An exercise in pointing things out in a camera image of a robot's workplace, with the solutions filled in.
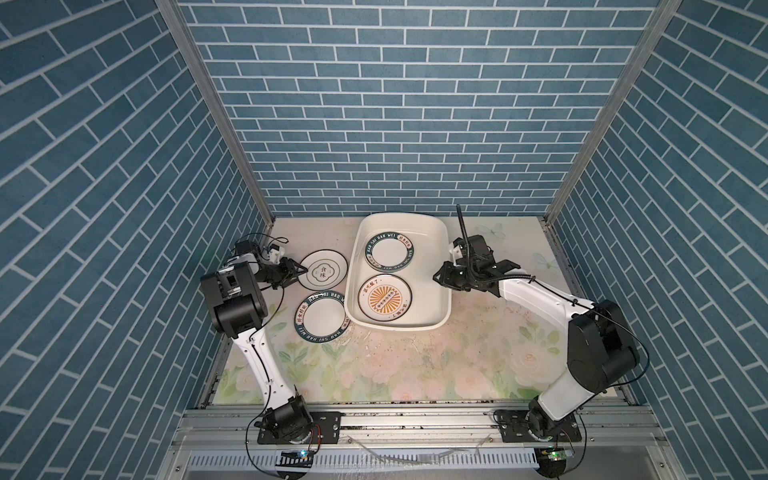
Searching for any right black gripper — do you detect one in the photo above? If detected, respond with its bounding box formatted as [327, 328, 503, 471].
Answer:
[431, 260, 478, 292]

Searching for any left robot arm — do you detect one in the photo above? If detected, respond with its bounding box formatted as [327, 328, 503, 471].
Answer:
[200, 239, 314, 444]

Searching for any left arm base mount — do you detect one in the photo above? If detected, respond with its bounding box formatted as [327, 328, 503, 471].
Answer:
[257, 411, 342, 446]

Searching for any white plate thin dark rim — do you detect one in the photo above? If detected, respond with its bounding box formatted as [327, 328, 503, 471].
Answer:
[299, 249, 349, 291]

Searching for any green lettered rim plate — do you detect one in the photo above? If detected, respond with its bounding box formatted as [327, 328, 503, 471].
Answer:
[364, 231, 415, 273]
[294, 290, 351, 344]

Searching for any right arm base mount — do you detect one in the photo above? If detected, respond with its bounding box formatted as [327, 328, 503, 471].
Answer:
[491, 409, 583, 443]

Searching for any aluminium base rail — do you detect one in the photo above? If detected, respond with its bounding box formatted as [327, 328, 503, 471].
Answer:
[159, 400, 683, 479]

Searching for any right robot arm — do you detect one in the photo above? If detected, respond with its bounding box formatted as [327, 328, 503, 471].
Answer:
[433, 235, 640, 441]

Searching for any orange sunburst plate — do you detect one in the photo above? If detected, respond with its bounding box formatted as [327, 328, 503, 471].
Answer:
[357, 274, 413, 323]

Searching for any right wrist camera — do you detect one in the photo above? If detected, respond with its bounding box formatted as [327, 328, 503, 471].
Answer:
[449, 239, 465, 266]

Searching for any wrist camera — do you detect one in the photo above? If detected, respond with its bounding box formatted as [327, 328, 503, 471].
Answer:
[254, 241, 285, 265]
[449, 239, 465, 266]

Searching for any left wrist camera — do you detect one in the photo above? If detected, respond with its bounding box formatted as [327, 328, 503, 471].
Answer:
[254, 241, 285, 265]

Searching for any white plastic bin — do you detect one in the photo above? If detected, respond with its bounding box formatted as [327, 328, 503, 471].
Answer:
[345, 213, 451, 331]

